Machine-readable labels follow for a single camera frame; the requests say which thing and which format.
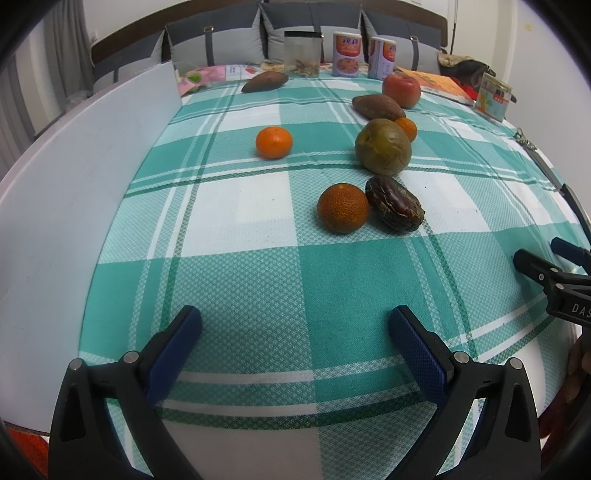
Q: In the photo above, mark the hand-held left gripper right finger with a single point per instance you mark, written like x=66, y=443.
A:
x=415, y=350

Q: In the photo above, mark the dark wrinkled fruit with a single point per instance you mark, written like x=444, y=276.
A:
x=395, y=204

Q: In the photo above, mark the green-brown round fruit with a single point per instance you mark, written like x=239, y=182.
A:
x=383, y=146

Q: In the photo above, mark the dark speckled orange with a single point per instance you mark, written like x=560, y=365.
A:
x=343, y=207

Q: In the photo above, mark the printed food can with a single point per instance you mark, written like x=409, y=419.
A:
x=346, y=54
x=381, y=57

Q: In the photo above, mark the small orange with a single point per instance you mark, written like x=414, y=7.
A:
x=409, y=129

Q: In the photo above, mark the sweet potato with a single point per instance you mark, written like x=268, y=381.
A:
x=377, y=107
x=265, y=81

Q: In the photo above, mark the green plaid tablecloth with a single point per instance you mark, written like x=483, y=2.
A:
x=258, y=277

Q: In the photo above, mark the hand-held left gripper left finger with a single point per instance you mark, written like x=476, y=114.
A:
x=173, y=350

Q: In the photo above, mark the person's right hand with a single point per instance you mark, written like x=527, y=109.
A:
x=582, y=355

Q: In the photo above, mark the bright smooth orange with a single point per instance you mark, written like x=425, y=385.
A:
x=274, y=142

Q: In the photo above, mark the red apple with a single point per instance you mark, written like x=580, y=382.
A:
x=401, y=90

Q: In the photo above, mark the clear jar with black lid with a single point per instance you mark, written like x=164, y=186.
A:
x=302, y=53

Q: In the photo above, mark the dark bag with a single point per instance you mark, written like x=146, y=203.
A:
x=466, y=69

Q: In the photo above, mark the white tissue pack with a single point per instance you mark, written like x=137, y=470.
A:
x=241, y=71

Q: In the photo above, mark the orange book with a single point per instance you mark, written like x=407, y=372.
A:
x=438, y=85

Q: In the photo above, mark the grey sofa cushion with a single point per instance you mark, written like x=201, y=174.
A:
x=134, y=64
x=309, y=18
x=415, y=46
x=217, y=39

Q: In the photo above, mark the small colourful box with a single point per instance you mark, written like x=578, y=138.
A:
x=494, y=98

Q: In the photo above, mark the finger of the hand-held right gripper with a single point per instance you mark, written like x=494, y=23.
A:
x=531, y=263
x=572, y=251

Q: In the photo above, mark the white board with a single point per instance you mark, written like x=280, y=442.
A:
x=69, y=207

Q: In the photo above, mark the pink printed packet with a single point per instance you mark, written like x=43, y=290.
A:
x=203, y=77

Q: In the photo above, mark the grey curtain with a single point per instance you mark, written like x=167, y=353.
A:
x=64, y=46

